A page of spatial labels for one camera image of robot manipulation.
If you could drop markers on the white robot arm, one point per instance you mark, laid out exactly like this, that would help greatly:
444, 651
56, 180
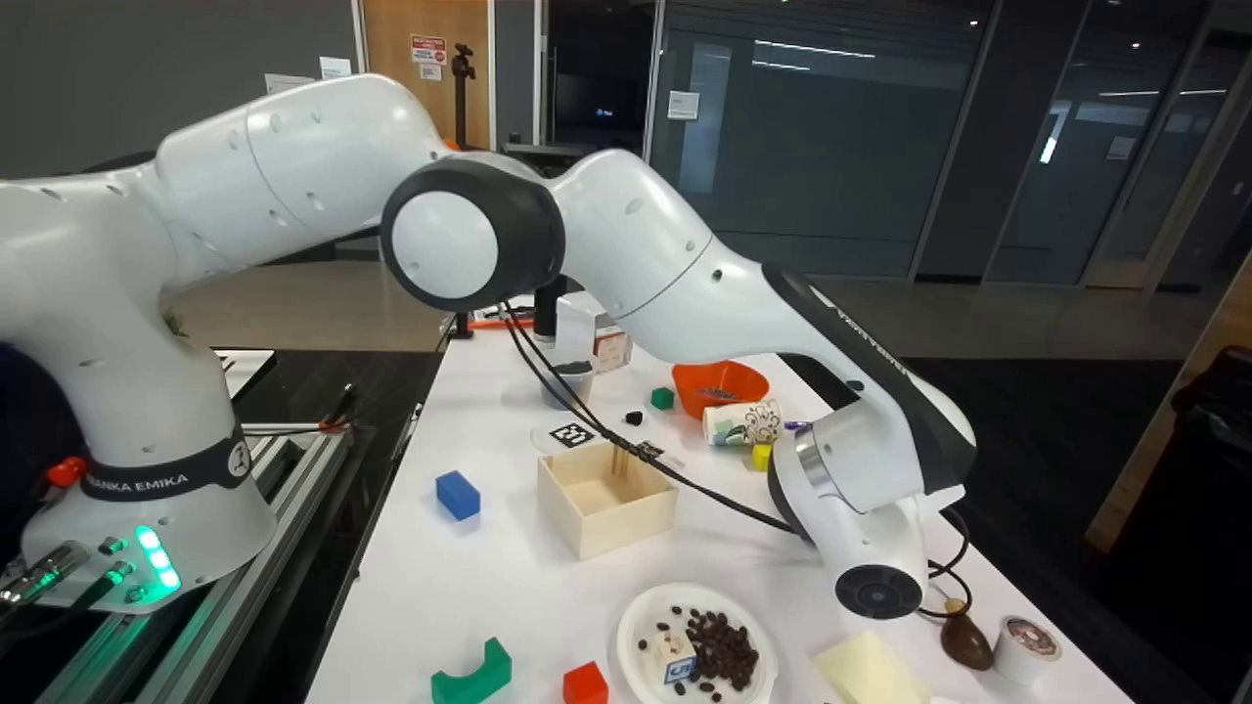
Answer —
91, 260

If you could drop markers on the blue block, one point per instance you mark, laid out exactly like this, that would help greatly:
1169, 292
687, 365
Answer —
455, 496

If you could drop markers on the green arch block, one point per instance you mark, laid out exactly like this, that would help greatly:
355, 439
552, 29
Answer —
475, 687

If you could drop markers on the pale yellow block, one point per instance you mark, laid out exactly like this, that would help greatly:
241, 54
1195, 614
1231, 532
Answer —
865, 669

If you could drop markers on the green cube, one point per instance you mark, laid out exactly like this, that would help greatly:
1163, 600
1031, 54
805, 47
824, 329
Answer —
665, 399

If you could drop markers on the orange bowl with beads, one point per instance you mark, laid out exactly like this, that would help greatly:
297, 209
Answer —
718, 386

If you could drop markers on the patterned mug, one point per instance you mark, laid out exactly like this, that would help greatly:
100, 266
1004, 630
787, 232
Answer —
740, 422

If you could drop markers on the wooden box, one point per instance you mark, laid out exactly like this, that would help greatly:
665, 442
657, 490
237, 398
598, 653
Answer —
606, 499

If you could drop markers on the white plate with food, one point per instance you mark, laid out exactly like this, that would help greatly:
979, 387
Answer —
683, 644

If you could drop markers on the red cube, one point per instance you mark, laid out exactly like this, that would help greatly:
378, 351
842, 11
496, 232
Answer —
586, 687

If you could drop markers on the black tripod pole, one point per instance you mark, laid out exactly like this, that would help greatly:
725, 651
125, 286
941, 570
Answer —
464, 76

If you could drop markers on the brown small object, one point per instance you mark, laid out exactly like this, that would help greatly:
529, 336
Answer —
966, 644

